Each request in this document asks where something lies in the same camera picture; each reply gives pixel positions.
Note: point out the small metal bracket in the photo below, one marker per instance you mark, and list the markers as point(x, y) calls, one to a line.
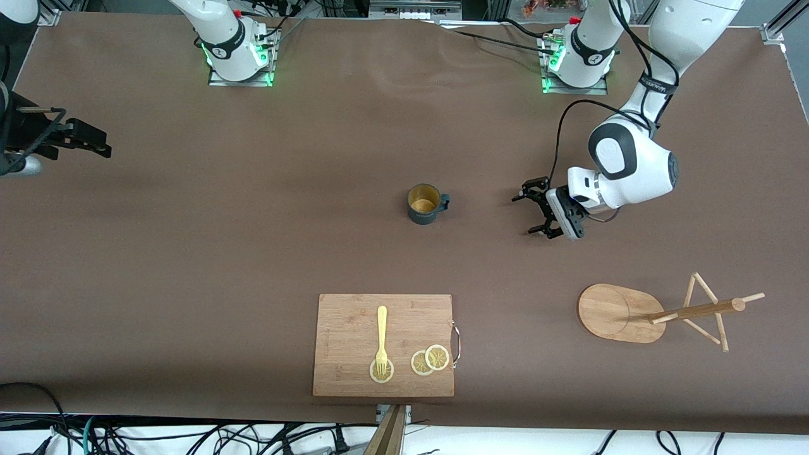
point(408, 414)

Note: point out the dried lemon slice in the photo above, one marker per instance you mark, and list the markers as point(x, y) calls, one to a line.
point(418, 364)
point(437, 357)
point(381, 378)

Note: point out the orange background object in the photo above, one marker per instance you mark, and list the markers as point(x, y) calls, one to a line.
point(543, 6)

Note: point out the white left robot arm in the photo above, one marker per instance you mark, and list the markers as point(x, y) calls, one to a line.
point(632, 164)

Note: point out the yellow plastic fork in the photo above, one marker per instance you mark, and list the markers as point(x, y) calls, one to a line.
point(382, 328)

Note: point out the aluminium frame profile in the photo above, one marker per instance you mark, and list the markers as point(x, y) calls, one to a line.
point(780, 25)
point(49, 12)

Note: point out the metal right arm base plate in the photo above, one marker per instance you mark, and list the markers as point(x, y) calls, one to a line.
point(265, 76)

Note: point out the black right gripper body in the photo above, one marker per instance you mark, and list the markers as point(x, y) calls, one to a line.
point(39, 138)

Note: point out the teal mug with yellow inside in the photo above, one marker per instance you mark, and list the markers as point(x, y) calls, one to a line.
point(422, 213)

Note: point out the wooden mug rack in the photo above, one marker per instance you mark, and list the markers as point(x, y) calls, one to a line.
point(613, 313)

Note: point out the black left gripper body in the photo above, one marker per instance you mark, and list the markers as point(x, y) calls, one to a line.
point(542, 201)

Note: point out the grey power strip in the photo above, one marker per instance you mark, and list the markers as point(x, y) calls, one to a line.
point(414, 7)

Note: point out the brown table cover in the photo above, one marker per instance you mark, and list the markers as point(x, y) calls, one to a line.
point(253, 189)

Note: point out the wooden post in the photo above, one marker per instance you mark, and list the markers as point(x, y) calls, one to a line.
point(389, 439)

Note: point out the black power plug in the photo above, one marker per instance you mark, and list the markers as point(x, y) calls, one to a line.
point(340, 442)

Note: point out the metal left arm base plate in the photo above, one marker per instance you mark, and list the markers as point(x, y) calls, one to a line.
point(600, 90)

